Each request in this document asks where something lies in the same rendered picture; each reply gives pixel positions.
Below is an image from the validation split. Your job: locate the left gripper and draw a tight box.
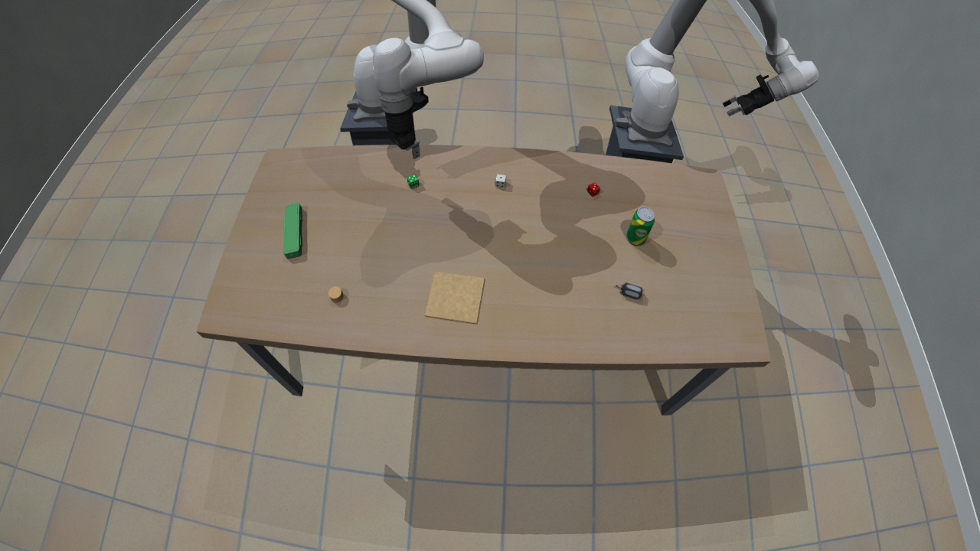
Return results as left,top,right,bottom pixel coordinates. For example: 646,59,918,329
722,74,788,116

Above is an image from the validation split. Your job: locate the green rounded box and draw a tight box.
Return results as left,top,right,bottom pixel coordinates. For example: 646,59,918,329
283,203,302,259

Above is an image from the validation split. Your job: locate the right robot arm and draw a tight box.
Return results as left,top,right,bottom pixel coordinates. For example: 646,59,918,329
347,0,484,122

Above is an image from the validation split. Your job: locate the green soda can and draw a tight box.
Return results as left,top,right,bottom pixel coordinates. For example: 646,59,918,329
626,207,655,246

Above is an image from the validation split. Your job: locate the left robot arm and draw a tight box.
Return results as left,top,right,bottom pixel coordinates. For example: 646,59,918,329
616,0,819,148

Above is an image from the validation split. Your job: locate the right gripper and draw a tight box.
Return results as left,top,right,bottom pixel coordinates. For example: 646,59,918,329
379,87,429,159

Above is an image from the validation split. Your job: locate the tan mat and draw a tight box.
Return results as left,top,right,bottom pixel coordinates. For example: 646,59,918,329
425,272,485,324

